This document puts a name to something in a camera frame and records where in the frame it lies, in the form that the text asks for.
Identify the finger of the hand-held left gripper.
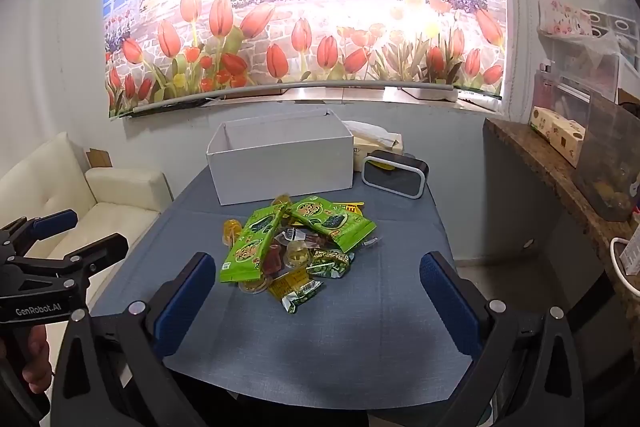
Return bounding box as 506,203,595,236
0,209,79,254
0,232,130,282

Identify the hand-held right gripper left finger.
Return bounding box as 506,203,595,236
50,251,217,427

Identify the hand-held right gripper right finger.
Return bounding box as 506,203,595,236
419,250,587,427

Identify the large green snack packet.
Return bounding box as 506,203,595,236
289,197,377,254
219,202,292,284

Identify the yellow jelly cup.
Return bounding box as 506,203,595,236
221,217,246,248
282,241,314,268

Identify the red jelly cup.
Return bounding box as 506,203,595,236
259,244,289,278

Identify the small green snack packet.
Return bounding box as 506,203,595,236
307,249,356,281
280,282,326,316

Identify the dark snack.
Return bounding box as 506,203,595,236
280,227,326,249

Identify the white cardboard box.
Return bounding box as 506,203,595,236
206,109,356,207

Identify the person's left hand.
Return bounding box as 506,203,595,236
22,324,54,394

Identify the cream leather sofa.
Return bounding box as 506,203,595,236
0,131,174,269

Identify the blue tablecloth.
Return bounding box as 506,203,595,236
90,164,474,411

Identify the black and white speaker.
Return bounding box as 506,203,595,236
361,150,430,200

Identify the wooden counter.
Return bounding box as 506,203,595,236
482,116,640,308

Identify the beige tissue box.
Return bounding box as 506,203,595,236
342,120,404,172

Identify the beige patterned box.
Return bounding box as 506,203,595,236
528,105,586,168

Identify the clear plastic container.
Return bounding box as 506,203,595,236
570,91,640,223

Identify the floral pouch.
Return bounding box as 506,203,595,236
537,0,606,40

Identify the tulip garden wall poster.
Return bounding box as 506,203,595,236
102,0,507,120

